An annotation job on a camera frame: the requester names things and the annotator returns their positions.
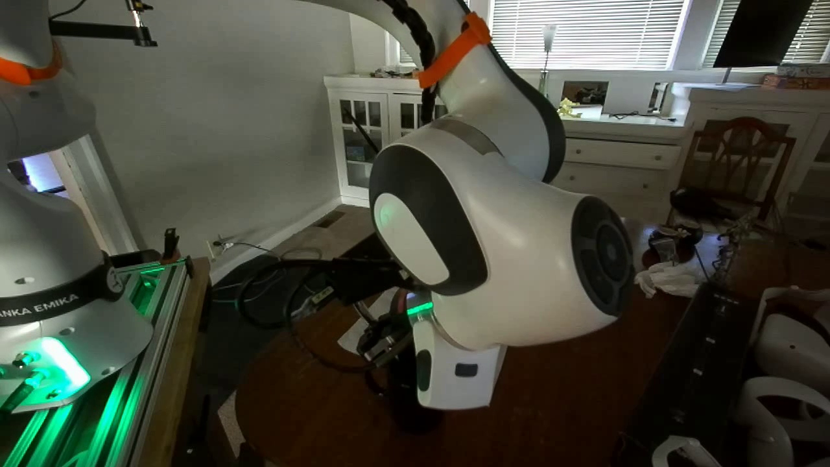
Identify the black tray with items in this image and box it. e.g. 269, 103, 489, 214
612, 283, 758, 467

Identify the wooden chair with cushion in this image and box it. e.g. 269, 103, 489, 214
667, 116, 796, 229

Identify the white sideboard cabinet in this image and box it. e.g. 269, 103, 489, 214
324, 76, 830, 221

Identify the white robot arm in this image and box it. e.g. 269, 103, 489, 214
314, 0, 633, 409

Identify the white crumpled cloth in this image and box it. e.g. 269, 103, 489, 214
634, 262, 704, 297

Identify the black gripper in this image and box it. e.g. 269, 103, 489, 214
411, 318, 506, 409

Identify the white placemat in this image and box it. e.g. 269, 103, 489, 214
337, 287, 393, 352

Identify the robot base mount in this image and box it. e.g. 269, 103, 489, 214
0, 0, 215, 467

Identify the black wall television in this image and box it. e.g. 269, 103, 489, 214
715, 0, 813, 68

